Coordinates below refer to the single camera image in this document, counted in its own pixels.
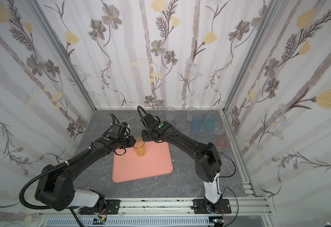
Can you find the yellow transparent glass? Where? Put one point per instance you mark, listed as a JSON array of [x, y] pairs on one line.
[[139, 147]]

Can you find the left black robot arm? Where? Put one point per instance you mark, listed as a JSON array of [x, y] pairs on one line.
[[56, 189]]

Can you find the clear faceted short glass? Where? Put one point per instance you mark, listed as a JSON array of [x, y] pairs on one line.
[[180, 122]]

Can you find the clear tall glass back right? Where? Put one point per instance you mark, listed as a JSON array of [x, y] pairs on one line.
[[191, 111]]

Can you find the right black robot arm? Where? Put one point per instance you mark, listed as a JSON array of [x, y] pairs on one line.
[[206, 157]]

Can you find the clear round glass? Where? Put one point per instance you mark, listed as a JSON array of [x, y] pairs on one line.
[[219, 128]]

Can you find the teal frosted glass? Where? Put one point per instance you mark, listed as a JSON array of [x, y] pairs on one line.
[[210, 122]]

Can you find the pink plastic tray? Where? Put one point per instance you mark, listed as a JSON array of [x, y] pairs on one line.
[[157, 161]]

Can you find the pink faceted glass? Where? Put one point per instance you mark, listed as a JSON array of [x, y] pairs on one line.
[[223, 141]]

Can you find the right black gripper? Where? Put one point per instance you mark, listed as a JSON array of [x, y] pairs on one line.
[[146, 135]]

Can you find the blue frosted glass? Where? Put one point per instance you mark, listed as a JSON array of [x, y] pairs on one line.
[[197, 122]]

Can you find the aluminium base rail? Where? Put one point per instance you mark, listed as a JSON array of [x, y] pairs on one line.
[[146, 207]]

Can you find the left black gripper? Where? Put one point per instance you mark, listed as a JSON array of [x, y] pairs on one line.
[[130, 141]]

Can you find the clear tall faceted glass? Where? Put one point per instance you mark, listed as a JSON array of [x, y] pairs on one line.
[[170, 113]]

